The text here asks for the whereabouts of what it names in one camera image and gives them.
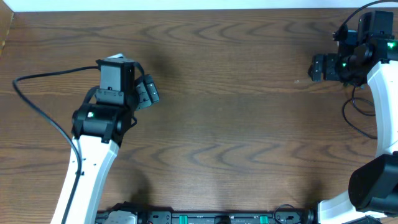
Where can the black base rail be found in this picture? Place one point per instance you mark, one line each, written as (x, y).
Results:
(126, 212)

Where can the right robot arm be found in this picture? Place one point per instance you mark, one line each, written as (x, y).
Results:
(372, 190)

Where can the cardboard panel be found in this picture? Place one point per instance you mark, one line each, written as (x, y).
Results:
(6, 17)

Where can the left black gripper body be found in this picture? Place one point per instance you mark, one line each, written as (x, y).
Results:
(144, 96)

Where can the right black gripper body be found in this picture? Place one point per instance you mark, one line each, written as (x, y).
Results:
(342, 69)

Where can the clear tape strip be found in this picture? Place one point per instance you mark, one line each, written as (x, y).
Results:
(303, 81)

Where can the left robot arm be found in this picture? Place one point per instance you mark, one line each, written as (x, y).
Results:
(99, 125)

